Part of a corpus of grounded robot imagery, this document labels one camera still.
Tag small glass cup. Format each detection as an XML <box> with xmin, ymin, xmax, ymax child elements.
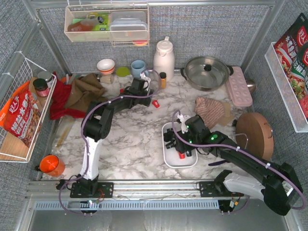
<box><xmin>100</xmin><ymin>75</ymin><xmax>114</xmax><ymax>84</ymax></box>

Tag orange spice bottle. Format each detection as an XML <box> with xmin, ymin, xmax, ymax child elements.
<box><xmin>159</xmin><ymin>72</ymin><xmax>167</xmax><ymax>89</ymax></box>

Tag green lid cup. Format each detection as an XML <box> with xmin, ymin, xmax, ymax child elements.
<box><xmin>116</xmin><ymin>66</ymin><xmax>132</xmax><ymax>84</ymax></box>

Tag white wire basket right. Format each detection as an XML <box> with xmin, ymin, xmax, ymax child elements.
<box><xmin>264</xmin><ymin>42</ymin><xmax>308</xmax><ymax>133</ymax></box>

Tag orange ball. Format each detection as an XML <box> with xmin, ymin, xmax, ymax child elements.
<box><xmin>38</xmin><ymin>154</ymin><xmax>65</xmax><ymax>177</ymax></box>

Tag green label bottle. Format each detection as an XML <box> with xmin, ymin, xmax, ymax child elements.
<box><xmin>87</xmin><ymin>12</ymin><xmax>110</xmax><ymax>31</ymax></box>

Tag white storage tray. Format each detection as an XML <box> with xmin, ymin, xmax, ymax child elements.
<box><xmin>161</xmin><ymin>122</ymin><xmax>198</xmax><ymax>168</ymax></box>

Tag pink egg tray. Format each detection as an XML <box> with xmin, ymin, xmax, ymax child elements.
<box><xmin>226</xmin><ymin>66</ymin><xmax>253</xmax><ymax>107</ymax></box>

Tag striped pink cloth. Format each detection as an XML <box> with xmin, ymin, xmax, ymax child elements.
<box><xmin>195</xmin><ymin>97</ymin><xmax>234</xmax><ymax>129</ymax></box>

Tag white wire basket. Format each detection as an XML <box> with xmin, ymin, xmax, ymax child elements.
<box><xmin>264</xmin><ymin>42</ymin><xmax>308</xmax><ymax>133</ymax></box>
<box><xmin>0</xmin><ymin>51</ymin><xmax>57</xmax><ymax>163</ymax></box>

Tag red jar black lid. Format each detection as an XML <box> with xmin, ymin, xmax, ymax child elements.
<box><xmin>33</xmin><ymin>78</ymin><xmax>50</xmax><ymax>97</ymax></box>

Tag metal base rail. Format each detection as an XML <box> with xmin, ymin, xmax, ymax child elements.
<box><xmin>24</xmin><ymin>179</ymin><xmax>289</xmax><ymax>212</ymax></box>

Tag lone red capsule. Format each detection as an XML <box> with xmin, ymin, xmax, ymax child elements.
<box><xmin>152</xmin><ymin>100</ymin><xmax>160</xmax><ymax>108</ymax></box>

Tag red snack bag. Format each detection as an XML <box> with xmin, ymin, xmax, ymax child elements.
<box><xmin>0</xmin><ymin>81</ymin><xmax>40</xmax><ymax>147</ymax></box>

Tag steel pot with lid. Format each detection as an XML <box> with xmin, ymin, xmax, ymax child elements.
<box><xmin>180</xmin><ymin>56</ymin><xmax>234</xmax><ymax>91</ymax></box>

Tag white orange bowl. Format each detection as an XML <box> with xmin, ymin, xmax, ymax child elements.
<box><xmin>96</xmin><ymin>59</ymin><xmax>115</xmax><ymax>75</ymax></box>

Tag clear plastic containers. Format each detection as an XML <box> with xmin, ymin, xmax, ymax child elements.
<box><xmin>109</xmin><ymin>11</ymin><xmax>148</xmax><ymax>41</ymax></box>

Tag cream wall shelf basket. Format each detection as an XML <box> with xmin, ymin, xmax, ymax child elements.
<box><xmin>64</xmin><ymin>3</ymin><xmax>150</xmax><ymax>47</ymax></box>

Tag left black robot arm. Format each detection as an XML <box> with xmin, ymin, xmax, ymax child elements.
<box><xmin>80</xmin><ymin>77</ymin><xmax>154</xmax><ymax>181</ymax></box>

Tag red cloth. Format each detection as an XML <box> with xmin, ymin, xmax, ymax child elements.
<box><xmin>50</xmin><ymin>77</ymin><xmax>85</xmax><ymax>120</ymax></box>

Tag blue mug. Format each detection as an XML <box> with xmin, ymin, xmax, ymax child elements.
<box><xmin>131</xmin><ymin>60</ymin><xmax>146</xmax><ymax>78</ymax></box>

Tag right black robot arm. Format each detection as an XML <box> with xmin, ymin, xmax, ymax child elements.
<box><xmin>172</xmin><ymin>110</ymin><xmax>307</xmax><ymax>216</ymax></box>

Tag brown cloth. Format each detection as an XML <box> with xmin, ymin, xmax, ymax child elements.
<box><xmin>64</xmin><ymin>73</ymin><xmax>107</xmax><ymax>113</ymax></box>

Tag red seasoning packets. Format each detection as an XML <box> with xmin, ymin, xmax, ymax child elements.
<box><xmin>274</xmin><ymin>13</ymin><xmax>308</xmax><ymax>117</ymax></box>

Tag round wooden board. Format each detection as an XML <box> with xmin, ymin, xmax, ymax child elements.
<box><xmin>235</xmin><ymin>112</ymin><xmax>274</xmax><ymax>161</ymax></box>

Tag white thermos jug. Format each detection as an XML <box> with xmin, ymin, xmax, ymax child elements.
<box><xmin>153</xmin><ymin>36</ymin><xmax>175</xmax><ymax>81</ymax></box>

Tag white wire basket left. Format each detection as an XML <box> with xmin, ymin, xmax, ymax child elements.
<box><xmin>0</xmin><ymin>51</ymin><xmax>57</xmax><ymax>163</ymax></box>

